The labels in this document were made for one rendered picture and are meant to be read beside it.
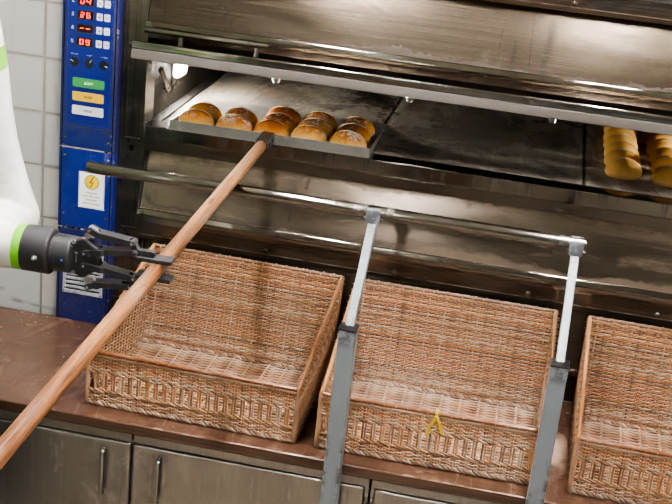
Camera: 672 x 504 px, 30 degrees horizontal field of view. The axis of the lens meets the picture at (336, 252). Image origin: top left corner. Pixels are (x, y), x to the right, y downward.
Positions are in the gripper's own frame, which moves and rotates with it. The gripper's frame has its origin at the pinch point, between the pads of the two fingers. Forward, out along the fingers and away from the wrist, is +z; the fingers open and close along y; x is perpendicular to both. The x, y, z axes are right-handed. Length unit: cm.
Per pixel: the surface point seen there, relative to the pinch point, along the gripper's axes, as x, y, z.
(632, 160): -115, -4, 98
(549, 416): -37, 36, 82
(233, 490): -45, 75, 11
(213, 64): -85, -21, -12
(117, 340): -71, 53, -29
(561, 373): -37, 25, 83
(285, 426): -49, 57, 21
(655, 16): -97, -46, 95
